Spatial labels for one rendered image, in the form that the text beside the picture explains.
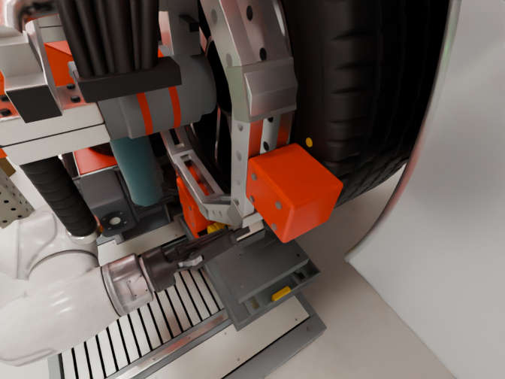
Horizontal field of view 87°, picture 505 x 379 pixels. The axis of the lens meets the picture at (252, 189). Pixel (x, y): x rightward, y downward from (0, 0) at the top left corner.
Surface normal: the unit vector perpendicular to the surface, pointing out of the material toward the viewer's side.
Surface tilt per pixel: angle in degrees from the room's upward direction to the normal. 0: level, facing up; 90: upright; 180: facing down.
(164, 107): 86
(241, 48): 45
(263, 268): 0
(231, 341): 0
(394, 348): 0
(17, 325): 23
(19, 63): 90
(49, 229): 18
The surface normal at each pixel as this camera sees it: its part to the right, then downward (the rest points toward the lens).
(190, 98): 0.53, 0.49
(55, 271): 0.01, -0.80
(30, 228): 0.35, -0.73
